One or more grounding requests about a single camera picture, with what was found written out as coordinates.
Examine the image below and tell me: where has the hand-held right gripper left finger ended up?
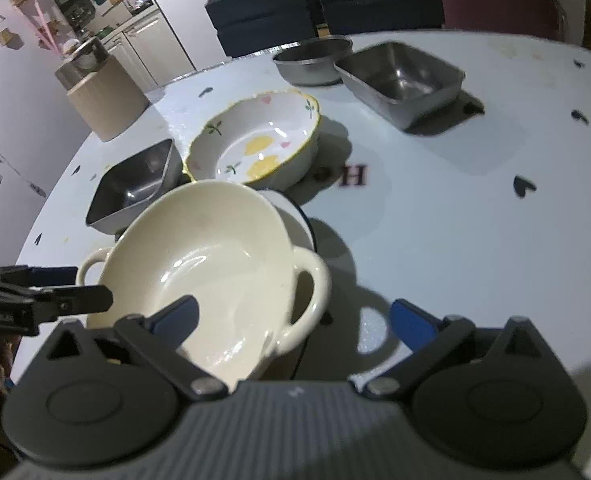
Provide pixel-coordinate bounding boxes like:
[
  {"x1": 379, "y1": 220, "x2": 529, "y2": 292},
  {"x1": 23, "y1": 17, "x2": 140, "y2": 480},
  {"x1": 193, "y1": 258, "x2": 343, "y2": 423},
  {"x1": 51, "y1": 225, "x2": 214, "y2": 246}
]
[{"x1": 38, "y1": 296, "x2": 229, "y2": 402}]

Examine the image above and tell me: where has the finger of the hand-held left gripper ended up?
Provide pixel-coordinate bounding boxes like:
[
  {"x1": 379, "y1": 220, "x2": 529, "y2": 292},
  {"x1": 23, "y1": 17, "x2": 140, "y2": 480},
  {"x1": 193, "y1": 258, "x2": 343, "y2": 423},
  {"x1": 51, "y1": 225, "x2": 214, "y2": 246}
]
[
  {"x1": 0, "y1": 265, "x2": 79, "y2": 287},
  {"x1": 40, "y1": 285, "x2": 114, "y2": 317}
]

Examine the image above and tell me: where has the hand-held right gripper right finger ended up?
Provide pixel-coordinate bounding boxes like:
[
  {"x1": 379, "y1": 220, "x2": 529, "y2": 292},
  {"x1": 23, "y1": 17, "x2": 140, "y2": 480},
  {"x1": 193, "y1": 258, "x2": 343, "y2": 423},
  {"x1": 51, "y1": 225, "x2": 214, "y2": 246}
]
[{"x1": 363, "y1": 299, "x2": 559, "y2": 401}]

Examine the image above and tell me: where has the cream bowl with handles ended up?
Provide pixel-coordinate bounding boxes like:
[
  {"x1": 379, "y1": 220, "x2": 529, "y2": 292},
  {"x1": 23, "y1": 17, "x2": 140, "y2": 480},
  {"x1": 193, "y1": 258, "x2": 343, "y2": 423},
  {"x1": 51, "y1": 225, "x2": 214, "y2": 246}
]
[{"x1": 77, "y1": 180, "x2": 331, "y2": 381}]

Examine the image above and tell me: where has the rectangular steel container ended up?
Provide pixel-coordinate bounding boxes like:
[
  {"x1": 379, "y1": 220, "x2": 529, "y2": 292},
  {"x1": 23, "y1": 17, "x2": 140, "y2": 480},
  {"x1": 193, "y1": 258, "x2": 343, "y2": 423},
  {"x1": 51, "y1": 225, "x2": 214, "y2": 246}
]
[
  {"x1": 86, "y1": 139, "x2": 182, "y2": 235},
  {"x1": 334, "y1": 42, "x2": 466, "y2": 130}
]

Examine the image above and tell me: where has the white plate with dark rim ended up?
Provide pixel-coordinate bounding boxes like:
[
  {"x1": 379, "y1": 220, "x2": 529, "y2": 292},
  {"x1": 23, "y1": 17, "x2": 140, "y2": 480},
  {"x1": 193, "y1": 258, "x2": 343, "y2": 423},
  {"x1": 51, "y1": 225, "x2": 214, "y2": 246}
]
[{"x1": 256, "y1": 189, "x2": 319, "y2": 256}]

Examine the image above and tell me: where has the floral yellow-rimmed bowl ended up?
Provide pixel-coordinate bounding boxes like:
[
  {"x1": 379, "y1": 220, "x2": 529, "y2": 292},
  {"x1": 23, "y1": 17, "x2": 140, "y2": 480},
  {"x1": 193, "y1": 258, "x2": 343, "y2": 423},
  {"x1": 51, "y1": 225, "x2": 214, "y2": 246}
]
[{"x1": 184, "y1": 87, "x2": 322, "y2": 193}]

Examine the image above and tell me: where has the round steel bowl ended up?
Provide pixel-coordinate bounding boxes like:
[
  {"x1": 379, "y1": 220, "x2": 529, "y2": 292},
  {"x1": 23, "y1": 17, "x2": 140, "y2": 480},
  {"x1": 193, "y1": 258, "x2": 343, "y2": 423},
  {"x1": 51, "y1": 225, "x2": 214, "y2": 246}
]
[{"x1": 272, "y1": 36, "x2": 353, "y2": 87}]

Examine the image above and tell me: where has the beige kettle with steel top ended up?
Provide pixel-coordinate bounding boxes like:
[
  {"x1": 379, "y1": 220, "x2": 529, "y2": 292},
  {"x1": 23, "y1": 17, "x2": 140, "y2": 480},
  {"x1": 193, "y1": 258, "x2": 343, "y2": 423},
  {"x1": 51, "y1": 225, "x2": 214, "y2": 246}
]
[{"x1": 54, "y1": 37, "x2": 150, "y2": 143}]

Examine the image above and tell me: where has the white lower kitchen cabinet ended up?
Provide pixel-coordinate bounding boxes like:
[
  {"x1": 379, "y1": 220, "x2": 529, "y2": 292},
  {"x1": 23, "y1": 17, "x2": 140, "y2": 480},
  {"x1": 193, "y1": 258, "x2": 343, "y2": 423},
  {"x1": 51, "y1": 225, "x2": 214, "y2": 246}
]
[{"x1": 100, "y1": 10, "x2": 196, "y2": 91}]

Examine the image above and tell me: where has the pink strap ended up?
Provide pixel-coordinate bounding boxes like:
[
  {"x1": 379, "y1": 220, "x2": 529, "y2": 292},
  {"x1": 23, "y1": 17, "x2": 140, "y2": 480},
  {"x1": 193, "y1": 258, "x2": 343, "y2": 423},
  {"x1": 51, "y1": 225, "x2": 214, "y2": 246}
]
[{"x1": 26, "y1": 0, "x2": 62, "y2": 53}]

